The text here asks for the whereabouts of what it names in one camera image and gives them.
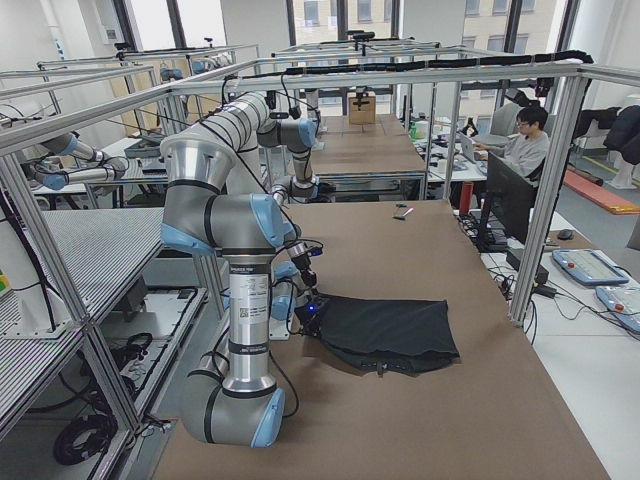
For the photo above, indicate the overhead aluminium frame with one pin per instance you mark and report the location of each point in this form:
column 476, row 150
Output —
column 457, row 65

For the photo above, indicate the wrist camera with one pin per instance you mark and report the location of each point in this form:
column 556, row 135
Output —
column 313, row 248
column 313, row 309

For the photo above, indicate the red cylinder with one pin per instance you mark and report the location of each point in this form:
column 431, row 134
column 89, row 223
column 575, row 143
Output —
column 466, row 197

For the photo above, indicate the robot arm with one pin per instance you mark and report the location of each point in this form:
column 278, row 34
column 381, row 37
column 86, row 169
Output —
column 213, row 207
column 298, row 136

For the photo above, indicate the green handled tool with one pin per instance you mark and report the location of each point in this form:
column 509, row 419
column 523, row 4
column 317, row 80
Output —
column 402, row 211

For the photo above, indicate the black computer mouse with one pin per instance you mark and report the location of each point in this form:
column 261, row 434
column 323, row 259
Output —
column 565, row 234

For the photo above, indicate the person in grey sweater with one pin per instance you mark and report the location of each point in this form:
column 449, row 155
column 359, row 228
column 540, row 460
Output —
column 527, row 152

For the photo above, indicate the black Huawei monitor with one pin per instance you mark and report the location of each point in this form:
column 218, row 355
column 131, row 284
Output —
column 509, row 198

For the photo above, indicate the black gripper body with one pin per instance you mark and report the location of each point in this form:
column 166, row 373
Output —
column 306, row 264
column 311, row 317

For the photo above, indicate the black printed t-shirt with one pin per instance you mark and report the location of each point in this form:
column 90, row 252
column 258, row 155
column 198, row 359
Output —
column 404, row 336

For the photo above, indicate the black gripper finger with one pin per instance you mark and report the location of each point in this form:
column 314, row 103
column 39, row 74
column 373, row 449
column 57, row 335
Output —
column 311, row 283

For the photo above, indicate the blue teach pendant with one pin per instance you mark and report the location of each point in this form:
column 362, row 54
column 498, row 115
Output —
column 623, row 303
column 588, row 267

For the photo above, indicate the cardboard box on far table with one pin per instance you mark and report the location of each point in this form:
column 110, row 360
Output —
column 361, row 110

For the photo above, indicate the striped background table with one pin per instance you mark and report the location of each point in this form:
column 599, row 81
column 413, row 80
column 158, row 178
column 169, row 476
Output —
column 92, row 257

